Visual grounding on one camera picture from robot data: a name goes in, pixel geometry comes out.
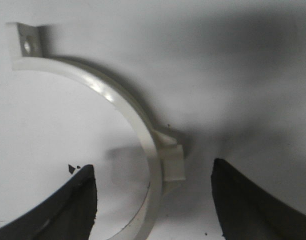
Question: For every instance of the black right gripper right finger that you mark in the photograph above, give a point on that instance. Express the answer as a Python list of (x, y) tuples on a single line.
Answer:
[(247, 212)]

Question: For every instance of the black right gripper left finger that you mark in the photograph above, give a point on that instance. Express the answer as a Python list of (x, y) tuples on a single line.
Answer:
[(68, 214)]

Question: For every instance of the white half pipe clamp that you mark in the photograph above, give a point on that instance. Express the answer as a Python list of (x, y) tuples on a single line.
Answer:
[(165, 157)]

